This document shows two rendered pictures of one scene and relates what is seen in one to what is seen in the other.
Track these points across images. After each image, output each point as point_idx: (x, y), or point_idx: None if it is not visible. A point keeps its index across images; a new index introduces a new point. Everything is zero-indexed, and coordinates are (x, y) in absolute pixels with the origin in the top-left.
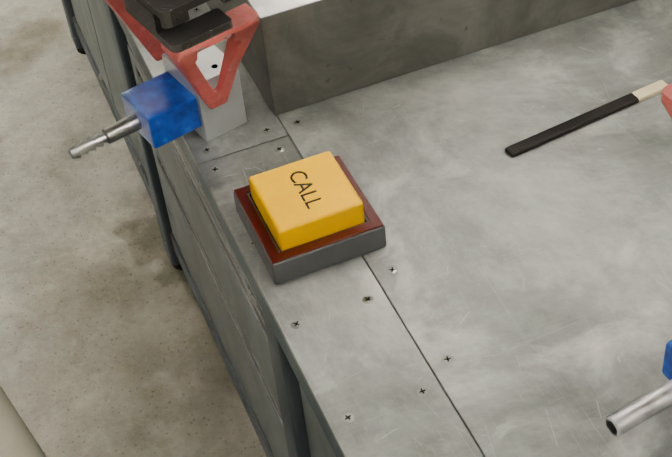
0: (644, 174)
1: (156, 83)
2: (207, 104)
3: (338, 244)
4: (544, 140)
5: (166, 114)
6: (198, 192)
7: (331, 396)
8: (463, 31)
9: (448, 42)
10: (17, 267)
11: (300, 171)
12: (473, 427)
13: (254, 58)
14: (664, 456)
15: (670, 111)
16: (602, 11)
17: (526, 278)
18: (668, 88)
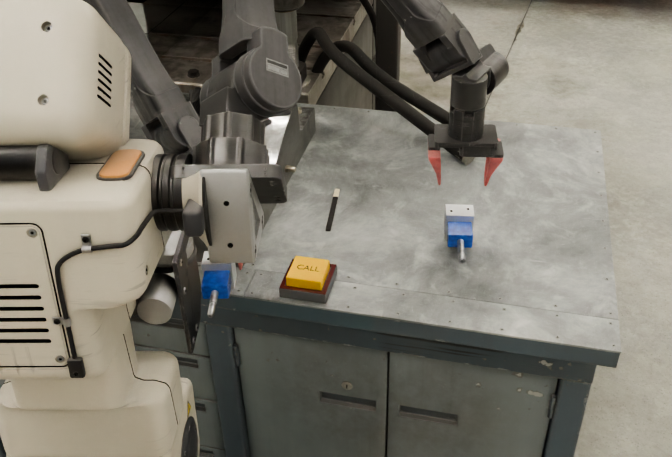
0: (368, 213)
1: (208, 275)
2: (241, 267)
3: (332, 277)
4: (332, 221)
5: (228, 281)
6: None
7: (385, 313)
8: (269, 206)
9: (267, 212)
10: None
11: (298, 265)
12: (426, 291)
13: None
14: (470, 264)
15: (433, 161)
16: (288, 182)
17: (382, 254)
18: (429, 155)
